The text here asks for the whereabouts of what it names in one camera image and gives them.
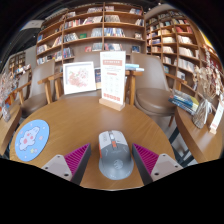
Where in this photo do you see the wide wooden bookshelf unit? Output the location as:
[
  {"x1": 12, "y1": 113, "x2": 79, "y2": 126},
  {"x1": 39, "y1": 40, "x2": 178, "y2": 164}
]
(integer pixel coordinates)
[{"x1": 34, "y1": 2, "x2": 146, "y2": 73}]

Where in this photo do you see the round wooden side table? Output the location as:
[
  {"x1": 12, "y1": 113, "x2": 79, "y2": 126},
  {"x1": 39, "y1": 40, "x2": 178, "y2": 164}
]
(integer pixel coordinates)
[
  {"x1": 173, "y1": 105, "x2": 224, "y2": 164},
  {"x1": 0, "y1": 103, "x2": 23, "y2": 157}
]

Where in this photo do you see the grey computer mouse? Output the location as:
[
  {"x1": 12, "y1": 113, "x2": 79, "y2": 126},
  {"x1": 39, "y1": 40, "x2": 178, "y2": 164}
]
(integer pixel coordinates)
[{"x1": 97, "y1": 129, "x2": 135, "y2": 181}]

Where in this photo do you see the glass vase with dried flowers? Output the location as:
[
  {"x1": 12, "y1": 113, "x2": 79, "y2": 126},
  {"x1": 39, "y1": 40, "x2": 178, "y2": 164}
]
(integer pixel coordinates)
[
  {"x1": 0, "y1": 71, "x2": 18, "y2": 123},
  {"x1": 191, "y1": 49, "x2": 224, "y2": 130}
]

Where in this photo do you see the white sign on wooden base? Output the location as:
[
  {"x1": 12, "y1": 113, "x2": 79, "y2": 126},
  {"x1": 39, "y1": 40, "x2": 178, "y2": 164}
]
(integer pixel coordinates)
[
  {"x1": 98, "y1": 50, "x2": 127, "y2": 112},
  {"x1": 209, "y1": 94, "x2": 224, "y2": 135}
]

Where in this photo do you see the white framed flower picture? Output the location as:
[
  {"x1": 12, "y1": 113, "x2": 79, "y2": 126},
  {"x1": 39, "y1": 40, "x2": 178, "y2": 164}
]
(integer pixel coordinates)
[{"x1": 62, "y1": 61, "x2": 98, "y2": 96}]

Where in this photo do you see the brown padded wooden armchair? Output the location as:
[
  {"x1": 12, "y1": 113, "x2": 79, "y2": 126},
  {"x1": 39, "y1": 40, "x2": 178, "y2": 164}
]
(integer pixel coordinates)
[
  {"x1": 128, "y1": 52, "x2": 188, "y2": 128},
  {"x1": 53, "y1": 51, "x2": 136, "y2": 105},
  {"x1": 9, "y1": 59, "x2": 56, "y2": 118}
]

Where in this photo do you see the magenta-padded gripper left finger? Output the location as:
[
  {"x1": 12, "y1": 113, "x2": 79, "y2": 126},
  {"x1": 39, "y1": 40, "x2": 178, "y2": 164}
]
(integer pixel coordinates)
[{"x1": 41, "y1": 143, "x2": 92, "y2": 186}]

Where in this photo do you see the stack of books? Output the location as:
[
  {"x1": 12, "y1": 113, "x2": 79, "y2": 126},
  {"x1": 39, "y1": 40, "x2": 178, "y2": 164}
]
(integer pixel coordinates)
[{"x1": 168, "y1": 89, "x2": 200, "y2": 116}]

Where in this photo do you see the curved wooden bookshelf unit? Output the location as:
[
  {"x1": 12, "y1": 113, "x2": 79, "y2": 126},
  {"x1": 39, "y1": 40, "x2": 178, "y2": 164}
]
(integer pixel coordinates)
[{"x1": 144, "y1": 9, "x2": 224, "y2": 111}]

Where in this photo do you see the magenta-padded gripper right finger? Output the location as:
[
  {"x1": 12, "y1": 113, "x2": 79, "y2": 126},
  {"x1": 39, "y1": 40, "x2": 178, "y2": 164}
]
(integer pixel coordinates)
[{"x1": 131, "y1": 143, "x2": 184, "y2": 186}]

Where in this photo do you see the small distant wooden bookshelf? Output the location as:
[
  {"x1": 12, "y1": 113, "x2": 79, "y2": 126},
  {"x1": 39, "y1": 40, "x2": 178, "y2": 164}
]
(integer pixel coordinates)
[{"x1": 8, "y1": 51, "x2": 27, "y2": 76}]

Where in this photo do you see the dark blue book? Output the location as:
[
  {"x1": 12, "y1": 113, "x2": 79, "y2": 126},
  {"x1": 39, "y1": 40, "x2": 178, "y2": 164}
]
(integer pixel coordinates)
[{"x1": 94, "y1": 67, "x2": 102, "y2": 90}]

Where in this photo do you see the round blue mouse pad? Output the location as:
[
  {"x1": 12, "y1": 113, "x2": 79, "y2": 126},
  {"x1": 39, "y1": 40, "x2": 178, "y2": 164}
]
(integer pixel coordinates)
[{"x1": 14, "y1": 119, "x2": 51, "y2": 163}]

